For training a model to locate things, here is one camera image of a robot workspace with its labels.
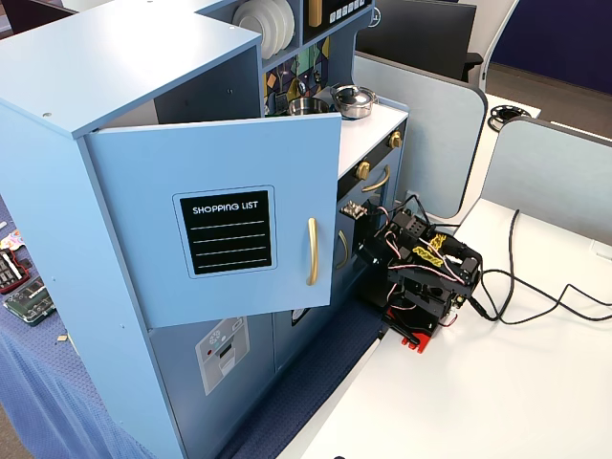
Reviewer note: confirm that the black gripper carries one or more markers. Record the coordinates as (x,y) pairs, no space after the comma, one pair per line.
(367,254)

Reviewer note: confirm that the blue shopping list cabinet door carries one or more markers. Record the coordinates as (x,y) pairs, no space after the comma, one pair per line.
(143,239)

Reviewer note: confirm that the red arm base clamp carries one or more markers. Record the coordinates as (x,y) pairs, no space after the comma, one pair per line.
(421,342)

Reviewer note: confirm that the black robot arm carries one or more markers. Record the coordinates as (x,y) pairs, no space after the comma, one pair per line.
(406,225)

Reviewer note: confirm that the blue oven door with window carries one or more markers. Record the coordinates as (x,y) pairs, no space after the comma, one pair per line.
(393,181)

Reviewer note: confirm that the open steel toy pot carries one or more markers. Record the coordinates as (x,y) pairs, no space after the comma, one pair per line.
(306,106)

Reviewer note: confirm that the blue ice dispenser cabinet door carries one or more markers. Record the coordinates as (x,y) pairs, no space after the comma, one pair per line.
(191,382)

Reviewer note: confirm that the black toy microwave door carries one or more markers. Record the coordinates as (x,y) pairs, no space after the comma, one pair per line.
(344,26)

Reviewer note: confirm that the gold stove knob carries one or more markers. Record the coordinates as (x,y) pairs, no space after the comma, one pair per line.
(396,140)
(363,169)

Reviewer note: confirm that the light blue desk divider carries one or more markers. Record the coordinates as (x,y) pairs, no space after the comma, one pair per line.
(550,181)
(430,119)

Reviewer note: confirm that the steel toy pot with lid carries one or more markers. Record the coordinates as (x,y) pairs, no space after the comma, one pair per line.
(354,98)

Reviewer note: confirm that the small steel hanging utensil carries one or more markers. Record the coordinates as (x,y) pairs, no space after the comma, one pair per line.
(301,87)

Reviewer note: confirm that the small white box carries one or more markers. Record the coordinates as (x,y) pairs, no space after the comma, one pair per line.
(603,251)

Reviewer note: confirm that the white curved panel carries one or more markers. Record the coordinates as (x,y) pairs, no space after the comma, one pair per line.
(497,43)

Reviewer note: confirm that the white toy plate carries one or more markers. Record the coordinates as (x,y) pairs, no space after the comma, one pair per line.
(271,28)
(289,24)
(248,21)

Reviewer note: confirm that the navy partition panel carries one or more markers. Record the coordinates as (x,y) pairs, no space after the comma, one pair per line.
(564,33)

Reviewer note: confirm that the blue wooden toy kitchen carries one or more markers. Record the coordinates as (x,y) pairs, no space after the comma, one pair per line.
(119,72)

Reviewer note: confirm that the clear case with green parts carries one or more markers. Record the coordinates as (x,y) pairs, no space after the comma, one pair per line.
(28,301)

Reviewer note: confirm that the red black screwdriver kit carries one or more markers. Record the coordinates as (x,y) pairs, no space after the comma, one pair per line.
(9,272)

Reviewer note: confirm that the colourful small toy item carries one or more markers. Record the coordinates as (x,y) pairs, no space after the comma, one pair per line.
(12,239)

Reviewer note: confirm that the dark brown desk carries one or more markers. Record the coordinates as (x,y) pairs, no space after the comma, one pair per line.
(28,14)

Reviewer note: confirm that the small bare camera board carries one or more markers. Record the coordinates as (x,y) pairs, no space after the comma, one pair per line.
(353,209)

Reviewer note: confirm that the white wall outlet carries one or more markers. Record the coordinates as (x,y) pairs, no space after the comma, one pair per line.
(411,195)

